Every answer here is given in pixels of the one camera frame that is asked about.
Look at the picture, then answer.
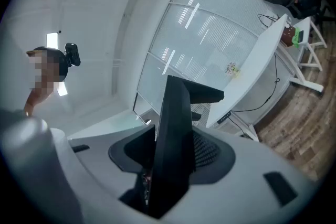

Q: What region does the black table control panel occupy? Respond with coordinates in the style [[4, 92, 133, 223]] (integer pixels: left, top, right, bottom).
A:
[[217, 112, 232, 124]]

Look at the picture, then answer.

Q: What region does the black box device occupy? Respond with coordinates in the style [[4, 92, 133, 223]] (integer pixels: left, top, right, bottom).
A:
[[119, 74, 225, 220]]

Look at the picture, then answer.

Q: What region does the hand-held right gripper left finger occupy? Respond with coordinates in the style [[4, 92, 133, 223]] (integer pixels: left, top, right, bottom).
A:
[[123, 124, 156, 174]]

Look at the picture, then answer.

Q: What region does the green cloth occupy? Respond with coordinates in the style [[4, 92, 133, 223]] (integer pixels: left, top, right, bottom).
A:
[[292, 27, 302, 48]]

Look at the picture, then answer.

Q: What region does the black head-worn camera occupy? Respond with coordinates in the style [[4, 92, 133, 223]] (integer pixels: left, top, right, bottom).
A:
[[64, 42, 81, 68]]

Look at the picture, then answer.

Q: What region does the brown handbag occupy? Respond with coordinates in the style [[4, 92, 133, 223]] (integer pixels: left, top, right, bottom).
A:
[[258, 13, 298, 47]]

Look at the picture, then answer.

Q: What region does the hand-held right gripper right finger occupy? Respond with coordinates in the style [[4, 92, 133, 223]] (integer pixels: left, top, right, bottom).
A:
[[193, 130, 221, 169]]

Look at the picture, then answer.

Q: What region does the black cable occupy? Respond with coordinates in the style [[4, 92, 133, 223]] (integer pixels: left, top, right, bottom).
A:
[[230, 52, 280, 113]]

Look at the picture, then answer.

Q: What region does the pink flower pot plant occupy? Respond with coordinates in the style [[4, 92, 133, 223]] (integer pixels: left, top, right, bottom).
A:
[[224, 61, 241, 78]]

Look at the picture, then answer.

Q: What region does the person's head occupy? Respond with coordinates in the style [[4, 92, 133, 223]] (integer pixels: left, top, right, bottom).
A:
[[25, 46, 69, 116]]

